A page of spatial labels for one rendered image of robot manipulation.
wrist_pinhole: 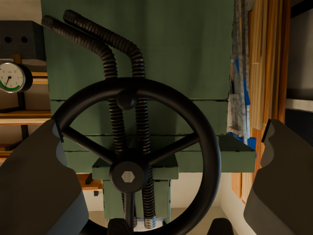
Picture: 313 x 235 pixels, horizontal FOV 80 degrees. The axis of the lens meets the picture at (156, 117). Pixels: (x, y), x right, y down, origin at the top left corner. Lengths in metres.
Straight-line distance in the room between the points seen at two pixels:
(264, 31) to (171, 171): 1.59
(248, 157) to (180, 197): 2.97
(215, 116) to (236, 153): 0.11
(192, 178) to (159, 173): 2.95
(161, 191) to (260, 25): 1.60
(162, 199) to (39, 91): 3.00
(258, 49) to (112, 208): 1.60
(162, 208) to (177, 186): 2.92
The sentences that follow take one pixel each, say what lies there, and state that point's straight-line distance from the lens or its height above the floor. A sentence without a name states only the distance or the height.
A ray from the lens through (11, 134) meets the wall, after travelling 3.60.
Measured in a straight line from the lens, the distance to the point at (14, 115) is 2.91.
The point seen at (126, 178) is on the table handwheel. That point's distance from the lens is 0.29.
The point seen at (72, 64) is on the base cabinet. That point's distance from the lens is 0.50.
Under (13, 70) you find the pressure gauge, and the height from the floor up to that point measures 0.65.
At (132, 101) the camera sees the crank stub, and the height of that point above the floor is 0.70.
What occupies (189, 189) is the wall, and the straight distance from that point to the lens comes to 3.43.
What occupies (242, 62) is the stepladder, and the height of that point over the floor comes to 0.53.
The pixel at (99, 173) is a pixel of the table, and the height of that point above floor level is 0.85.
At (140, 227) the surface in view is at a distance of 0.49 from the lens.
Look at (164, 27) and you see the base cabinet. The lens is 0.48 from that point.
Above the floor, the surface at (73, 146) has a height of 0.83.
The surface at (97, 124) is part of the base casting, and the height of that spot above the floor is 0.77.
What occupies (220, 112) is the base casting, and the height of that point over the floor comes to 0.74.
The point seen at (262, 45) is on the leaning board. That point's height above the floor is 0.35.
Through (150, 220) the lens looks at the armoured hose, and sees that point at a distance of 0.44.
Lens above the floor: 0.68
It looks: 9 degrees up
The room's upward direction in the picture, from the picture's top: 180 degrees clockwise
